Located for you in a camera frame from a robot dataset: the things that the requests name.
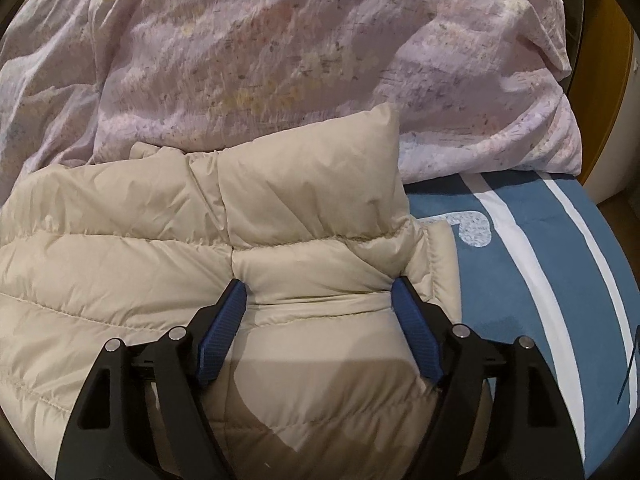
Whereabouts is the beige quilted down jacket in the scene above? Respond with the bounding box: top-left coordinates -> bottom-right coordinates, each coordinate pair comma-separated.
1,105 -> 461,479

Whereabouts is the blue white striped bedsheet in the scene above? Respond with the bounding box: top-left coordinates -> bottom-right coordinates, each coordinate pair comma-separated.
406,171 -> 639,474

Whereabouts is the lilac floral duvet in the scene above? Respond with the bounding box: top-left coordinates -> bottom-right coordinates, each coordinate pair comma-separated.
1,0 -> 582,194

